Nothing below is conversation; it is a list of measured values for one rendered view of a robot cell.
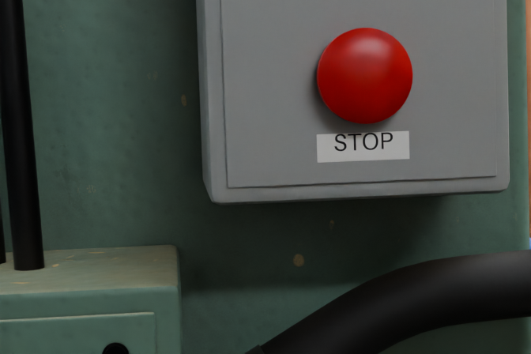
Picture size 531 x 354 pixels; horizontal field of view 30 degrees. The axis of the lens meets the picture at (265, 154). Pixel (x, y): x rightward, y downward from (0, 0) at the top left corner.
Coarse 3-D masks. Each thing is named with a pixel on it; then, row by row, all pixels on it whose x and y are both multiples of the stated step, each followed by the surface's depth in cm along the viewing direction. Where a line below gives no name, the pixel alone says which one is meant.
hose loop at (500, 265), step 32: (480, 256) 35; (512, 256) 35; (384, 288) 34; (416, 288) 34; (448, 288) 34; (480, 288) 34; (512, 288) 34; (320, 320) 34; (352, 320) 34; (384, 320) 34; (416, 320) 34; (448, 320) 34; (480, 320) 35; (256, 352) 34; (288, 352) 33; (320, 352) 33; (352, 352) 33
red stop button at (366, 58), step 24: (336, 48) 31; (360, 48) 31; (384, 48) 31; (336, 72) 31; (360, 72) 31; (384, 72) 31; (408, 72) 31; (336, 96) 31; (360, 96) 31; (384, 96) 31; (360, 120) 31
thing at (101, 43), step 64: (64, 0) 37; (128, 0) 37; (192, 0) 37; (512, 0) 38; (64, 64) 37; (128, 64) 37; (192, 64) 37; (512, 64) 38; (0, 128) 37; (64, 128) 37; (128, 128) 37; (192, 128) 37; (512, 128) 39; (0, 192) 37; (64, 192) 37; (128, 192) 37; (192, 192) 38; (512, 192) 39; (192, 256) 38; (256, 256) 38; (320, 256) 38; (384, 256) 38; (448, 256) 39; (192, 320) 38; (256, 320) 38; (512, 320) 39
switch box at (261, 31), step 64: (256, 0) 31; (320, 0) 31; (384, 0) 32; (448, 0) 32; (256, 64) 31; (448, 64) 32; (256, 128) 31; (320, 128) 32; (384, 128) 32; (448, 128) 32; (256, 192) 32; (320, 192) 32; (384, 192) 32; (448, 192) 32
